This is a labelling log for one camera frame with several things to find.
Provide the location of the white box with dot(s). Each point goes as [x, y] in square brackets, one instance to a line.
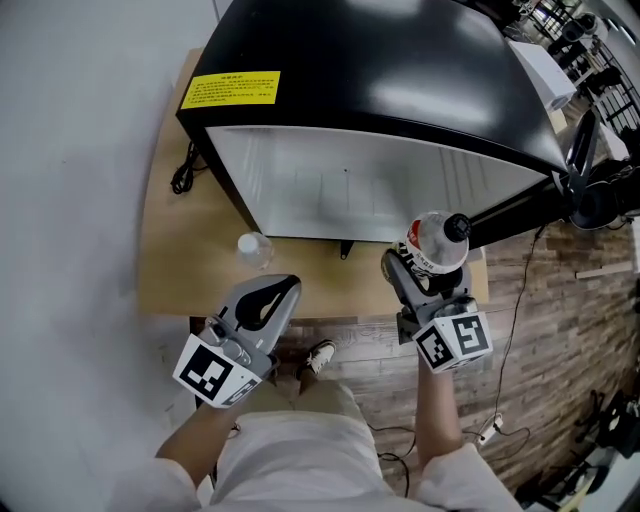
[545, 75]

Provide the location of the person's beige shorts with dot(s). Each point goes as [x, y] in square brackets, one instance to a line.
[310, 400]

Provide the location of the black mini fridge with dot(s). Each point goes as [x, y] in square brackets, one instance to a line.
[350, 60]

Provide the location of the clear water bottle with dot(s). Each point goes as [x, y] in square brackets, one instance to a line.
[252, 250]

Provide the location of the person's right forearm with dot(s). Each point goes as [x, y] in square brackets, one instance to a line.
[437, 420]

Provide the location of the bottle with red label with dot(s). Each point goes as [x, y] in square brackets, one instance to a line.
[437, 242]

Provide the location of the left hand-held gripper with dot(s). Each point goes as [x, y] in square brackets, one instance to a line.
[220, 365]

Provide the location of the person's white shirt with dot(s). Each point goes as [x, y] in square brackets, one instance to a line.
[300, 470]

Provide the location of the person's left forearm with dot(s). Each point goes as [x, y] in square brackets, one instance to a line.
[195, 445]

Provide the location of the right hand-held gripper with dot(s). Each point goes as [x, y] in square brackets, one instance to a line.
[450, 340]

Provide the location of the white power strip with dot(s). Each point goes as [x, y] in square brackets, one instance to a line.
[491, 430]

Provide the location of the person's white sneaker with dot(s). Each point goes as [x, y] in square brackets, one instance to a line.
[317, 357]

